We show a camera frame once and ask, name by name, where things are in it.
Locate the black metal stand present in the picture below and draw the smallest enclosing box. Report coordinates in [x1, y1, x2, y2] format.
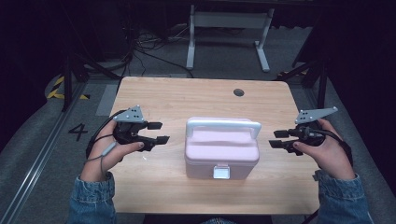
[61, 50, 123, 113]
[274, 57, 332, 110]

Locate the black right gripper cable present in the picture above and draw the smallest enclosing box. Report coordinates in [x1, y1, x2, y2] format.
[306, 126, 355, 166]

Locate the metal floor rail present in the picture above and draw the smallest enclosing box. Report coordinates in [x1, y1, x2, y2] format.
[0, 83, 89, 224]

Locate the pink box with white handle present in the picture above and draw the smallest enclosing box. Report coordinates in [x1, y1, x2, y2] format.
[183, 116, 262, 181]

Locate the person's right hand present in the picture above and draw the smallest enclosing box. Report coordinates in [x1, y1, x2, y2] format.
[292, 119, 357, 182]

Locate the grey cable with plug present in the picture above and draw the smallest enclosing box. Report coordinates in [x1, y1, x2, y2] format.
[85, 140, 119, 179]

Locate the person's denim lap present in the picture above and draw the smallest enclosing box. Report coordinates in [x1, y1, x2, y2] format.
[200, 217, 238, 224]

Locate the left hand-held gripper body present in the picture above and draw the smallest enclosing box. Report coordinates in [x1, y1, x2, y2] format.
[112, 105, 149, 146]

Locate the bundle of floor cables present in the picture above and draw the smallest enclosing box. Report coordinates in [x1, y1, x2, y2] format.
[122, 26, 195, 78]

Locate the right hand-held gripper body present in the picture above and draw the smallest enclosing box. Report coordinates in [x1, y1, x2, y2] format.
[293, 106, 339, 147]

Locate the person's left hand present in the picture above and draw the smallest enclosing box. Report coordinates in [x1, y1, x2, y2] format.
[80, 119, 146, 184]

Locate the white metal desk frame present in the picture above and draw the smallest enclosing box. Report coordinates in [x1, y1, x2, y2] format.
[185, 4, 276, 74]

